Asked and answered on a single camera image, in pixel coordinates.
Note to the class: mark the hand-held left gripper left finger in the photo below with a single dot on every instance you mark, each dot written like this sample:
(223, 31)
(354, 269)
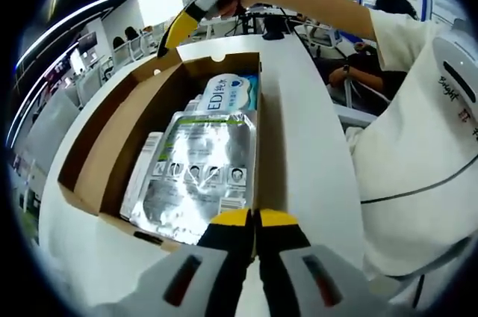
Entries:
(224, 242)

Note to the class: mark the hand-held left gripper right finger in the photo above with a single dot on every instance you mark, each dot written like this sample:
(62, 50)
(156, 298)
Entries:
(280, 242)

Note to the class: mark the soft white blue wipes pack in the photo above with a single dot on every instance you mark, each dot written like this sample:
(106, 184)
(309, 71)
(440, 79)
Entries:
(231, 92)

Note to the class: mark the silver foil mask pack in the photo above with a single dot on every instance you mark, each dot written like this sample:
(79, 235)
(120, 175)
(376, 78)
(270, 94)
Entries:
(198, 152)

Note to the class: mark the brown cardboard shoe box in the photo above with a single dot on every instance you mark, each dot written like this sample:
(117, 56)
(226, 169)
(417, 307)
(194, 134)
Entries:
(112, 137)

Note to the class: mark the row of white office chairs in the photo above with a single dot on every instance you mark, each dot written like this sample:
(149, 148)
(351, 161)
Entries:
(134, 49)

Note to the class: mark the single white mesh chair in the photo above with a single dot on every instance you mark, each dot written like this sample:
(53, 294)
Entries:
(325, 38)

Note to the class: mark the person in white shirt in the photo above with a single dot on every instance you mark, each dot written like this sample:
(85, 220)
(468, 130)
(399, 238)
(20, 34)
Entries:
(411, 145)

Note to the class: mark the white chest device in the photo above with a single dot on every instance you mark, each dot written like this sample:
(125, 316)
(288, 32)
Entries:
(455, 55)

